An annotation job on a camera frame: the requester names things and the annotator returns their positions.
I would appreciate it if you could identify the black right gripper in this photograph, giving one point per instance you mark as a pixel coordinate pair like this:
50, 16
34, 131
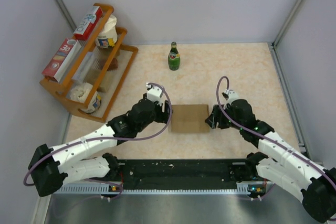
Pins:
215, 117

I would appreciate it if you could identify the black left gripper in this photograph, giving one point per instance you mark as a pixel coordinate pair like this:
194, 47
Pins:
163, 117

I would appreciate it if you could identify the brown cardboard box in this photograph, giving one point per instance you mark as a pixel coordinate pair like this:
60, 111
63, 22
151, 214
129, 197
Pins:
189, 118

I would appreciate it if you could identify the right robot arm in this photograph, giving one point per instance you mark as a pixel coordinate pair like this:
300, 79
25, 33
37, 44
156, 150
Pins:
277, 161

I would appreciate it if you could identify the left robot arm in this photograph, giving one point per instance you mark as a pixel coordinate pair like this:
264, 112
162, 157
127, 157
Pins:
52, 167

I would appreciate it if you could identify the red white box lower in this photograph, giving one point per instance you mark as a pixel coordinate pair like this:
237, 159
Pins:
61, 60

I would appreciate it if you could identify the red white box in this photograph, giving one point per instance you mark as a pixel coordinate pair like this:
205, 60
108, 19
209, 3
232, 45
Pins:
61, 60
88, 23

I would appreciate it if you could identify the red white box upper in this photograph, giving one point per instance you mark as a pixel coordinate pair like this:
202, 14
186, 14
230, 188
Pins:
88, 23

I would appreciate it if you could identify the green glass bottle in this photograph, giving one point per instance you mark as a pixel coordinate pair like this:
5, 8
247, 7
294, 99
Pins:
174, 57

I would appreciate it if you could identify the orange wooden rack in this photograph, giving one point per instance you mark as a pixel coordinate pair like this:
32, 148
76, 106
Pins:
104, 68

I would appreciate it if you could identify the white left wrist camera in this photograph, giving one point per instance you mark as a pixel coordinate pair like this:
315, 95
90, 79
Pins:
154, 93

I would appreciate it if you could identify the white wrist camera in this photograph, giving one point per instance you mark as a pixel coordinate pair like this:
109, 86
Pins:
230, 96
154, 93

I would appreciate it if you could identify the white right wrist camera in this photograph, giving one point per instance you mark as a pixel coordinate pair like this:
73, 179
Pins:
230, 96

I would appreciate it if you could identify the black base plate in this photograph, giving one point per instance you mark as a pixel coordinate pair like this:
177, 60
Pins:
179, 174

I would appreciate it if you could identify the grey cable duct rail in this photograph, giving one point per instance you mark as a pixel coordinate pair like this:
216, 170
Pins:
110, 189

